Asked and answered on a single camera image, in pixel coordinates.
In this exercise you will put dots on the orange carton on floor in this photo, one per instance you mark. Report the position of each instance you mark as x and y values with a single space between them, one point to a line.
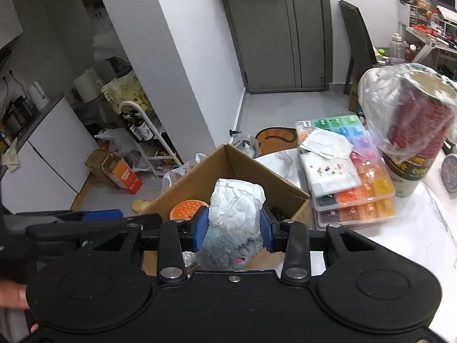
119 172

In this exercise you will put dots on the colourful bead organizer boxes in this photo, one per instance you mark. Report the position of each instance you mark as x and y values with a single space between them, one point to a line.
373 200

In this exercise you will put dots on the grey door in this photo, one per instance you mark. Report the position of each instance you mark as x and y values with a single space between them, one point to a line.
282 45

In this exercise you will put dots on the red cup with plastic bag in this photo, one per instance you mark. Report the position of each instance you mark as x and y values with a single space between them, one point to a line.
409 110

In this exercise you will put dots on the grey plush toy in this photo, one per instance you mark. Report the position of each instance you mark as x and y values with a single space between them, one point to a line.
222 251

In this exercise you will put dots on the person's left hand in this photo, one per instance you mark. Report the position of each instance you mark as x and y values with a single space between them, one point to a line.
13 306

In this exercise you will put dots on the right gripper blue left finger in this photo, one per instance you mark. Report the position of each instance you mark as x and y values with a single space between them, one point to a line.
178 236

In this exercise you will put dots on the white printed plastic bag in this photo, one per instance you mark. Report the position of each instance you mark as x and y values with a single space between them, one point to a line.
171 177

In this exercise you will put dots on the black chair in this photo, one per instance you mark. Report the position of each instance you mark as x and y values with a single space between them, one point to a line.
362 56

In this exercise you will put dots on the white cloth on organizer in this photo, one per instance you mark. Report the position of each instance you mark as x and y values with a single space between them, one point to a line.
327 164

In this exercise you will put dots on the round white tin lying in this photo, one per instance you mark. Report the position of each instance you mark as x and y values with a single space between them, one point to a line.
448 172

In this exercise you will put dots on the white kettle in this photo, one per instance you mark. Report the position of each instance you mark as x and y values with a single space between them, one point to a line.
37 96

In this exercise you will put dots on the dark wine bottle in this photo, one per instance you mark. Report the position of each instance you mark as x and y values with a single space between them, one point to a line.
141 126

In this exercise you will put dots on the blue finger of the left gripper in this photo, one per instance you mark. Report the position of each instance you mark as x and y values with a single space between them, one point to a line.
103 216

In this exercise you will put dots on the burger plush toy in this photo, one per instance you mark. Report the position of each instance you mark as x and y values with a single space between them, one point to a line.
186 209

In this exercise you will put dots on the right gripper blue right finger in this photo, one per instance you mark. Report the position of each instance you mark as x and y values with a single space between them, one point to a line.
292 239

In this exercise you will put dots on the white desk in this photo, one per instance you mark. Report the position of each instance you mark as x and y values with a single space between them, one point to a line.
429 37

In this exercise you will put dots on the white soft packet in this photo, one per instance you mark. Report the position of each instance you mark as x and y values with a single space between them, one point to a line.
235 206

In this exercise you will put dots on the brown cardboard box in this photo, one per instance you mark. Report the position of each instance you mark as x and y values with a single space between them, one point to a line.
229 163

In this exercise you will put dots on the white metal rack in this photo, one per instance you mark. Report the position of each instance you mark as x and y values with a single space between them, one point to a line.
158 154

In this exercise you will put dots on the clear plastic bottle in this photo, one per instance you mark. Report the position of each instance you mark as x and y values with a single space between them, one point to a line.
396 50

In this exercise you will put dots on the black scrunchie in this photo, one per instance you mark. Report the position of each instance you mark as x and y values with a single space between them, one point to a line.
277 213

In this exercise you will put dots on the yellow slipper far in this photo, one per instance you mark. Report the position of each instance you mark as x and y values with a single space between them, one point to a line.
140 205

